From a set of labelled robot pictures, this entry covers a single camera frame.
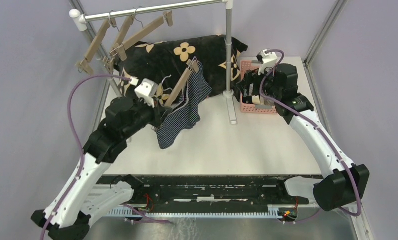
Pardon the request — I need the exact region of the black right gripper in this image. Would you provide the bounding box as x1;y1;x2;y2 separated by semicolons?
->
236;62;282;101

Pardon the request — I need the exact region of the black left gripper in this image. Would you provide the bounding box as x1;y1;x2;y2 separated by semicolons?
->
122;95;173;139

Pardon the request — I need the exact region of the navy striped underwear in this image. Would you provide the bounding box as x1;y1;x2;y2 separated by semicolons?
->
155;62;212;150

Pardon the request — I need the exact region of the beige hanger with navy underwear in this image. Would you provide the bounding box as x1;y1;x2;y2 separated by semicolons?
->
164;57;199;108

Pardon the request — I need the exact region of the beige hanger with striped underwear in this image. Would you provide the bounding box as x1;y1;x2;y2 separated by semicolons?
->
110;10;174;61

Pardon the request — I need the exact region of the beige clip hanger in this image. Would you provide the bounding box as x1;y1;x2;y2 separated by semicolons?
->
103;16;135;74

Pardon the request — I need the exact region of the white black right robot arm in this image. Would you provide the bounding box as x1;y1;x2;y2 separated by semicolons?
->
238;63;370;217

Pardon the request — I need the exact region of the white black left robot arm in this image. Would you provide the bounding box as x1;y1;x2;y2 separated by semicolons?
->
31;97;167;240

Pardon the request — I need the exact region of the empty beige hanger far left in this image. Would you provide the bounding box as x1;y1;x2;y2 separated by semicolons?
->
75;20;111;75

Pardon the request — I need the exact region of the pink plastic basket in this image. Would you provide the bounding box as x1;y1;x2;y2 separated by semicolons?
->
239;57;277;115

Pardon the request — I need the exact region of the black floral blanket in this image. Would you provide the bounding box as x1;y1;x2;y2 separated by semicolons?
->
111;34;249;108

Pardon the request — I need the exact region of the silver white clothes rack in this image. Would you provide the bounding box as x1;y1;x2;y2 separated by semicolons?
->
69;0;238;125

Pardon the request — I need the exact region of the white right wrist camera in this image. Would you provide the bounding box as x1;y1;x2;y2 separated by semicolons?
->
256;49;278;76

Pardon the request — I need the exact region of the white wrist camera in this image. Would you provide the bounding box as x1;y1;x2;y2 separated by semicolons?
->
256;49;278;76
130;77;159;108

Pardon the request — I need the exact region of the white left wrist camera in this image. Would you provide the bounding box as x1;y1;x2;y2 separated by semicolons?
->
130;77;159;108

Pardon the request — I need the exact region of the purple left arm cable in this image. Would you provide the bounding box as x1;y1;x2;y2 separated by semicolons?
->
39;74;173;240

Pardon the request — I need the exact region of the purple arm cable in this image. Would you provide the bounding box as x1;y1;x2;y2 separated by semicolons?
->
259;49;363;224
39;74;173;240

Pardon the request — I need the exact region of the light blue cable duct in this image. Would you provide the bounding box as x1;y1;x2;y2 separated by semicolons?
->
105;206;283;220

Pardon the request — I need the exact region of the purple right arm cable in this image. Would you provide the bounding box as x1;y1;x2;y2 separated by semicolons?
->
259;49;363;224

